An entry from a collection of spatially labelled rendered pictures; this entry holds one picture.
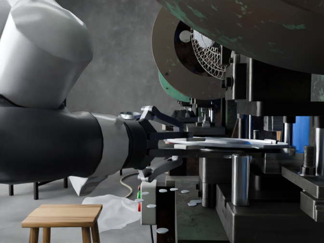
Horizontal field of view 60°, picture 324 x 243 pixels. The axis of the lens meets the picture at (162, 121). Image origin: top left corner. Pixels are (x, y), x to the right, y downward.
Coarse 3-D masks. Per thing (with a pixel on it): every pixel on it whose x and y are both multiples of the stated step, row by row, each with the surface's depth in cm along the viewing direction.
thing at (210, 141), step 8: (192, 144) 57; (200, 144) 56; (208, 144) 55; (216, 144) 54; (224, 144) 54; (232, 144) 54; (240, 144) 54; (248, 144) 54; (256, 144) 66; (264, 144) 67; (272, 144) 69; (280, 144) 69; (288, 144) 61
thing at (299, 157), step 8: (264, 152) 61; (272, 152) 61; (280, 152) 61; (288, 152) 61; (296, 152) 61; (256, 160) 66; (264, 160) 61; (272, 160) 60; (280, 160) 60; (288, 160) 60; (296, 160) 60; (264, 168) 61; (272, 168) 60; (280, 168) 60
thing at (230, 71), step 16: (240, 64) 62; (256, 64) 59; (224, 80) 69; (240, 80) 62; (256, 80) 59; (272, 80) 59; (288, 80) 59; (304, 80) 59; (240, 96) 62; (256, 96) 60; (272, 96) 59; (288, 96) 59; (304, 96) 59
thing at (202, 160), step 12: (168, 144) 73; (156, 156) 62; (168, 156) 61; (192, 156) 61; (204, 156) 61; (216, 156) 61; (252, 156) 61; (204, 168) 64; (216, 168) 63; (228, 168) 63; (204, 180) 64; (216, 180) 63; (228, 180) 63; (204, 192) 64; (204, 204) 64
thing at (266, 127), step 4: (264, 116) 68; (268, 116) 66; (272, 116) 65; (276, 116) 65; (280, 116) 65; (264, 120) 68; (268, 120) 66; (272, 120) 65; (276, 120) 65; (280, 120) 65; (264, 124) 68; (268, 124) 66; (272, 124) 65; (276, 124) 65; (280, 124) 65; (264, 128) 68; (268, 128) 66; (272, 128) 65; (276, 128) 65; (280, 128) 65
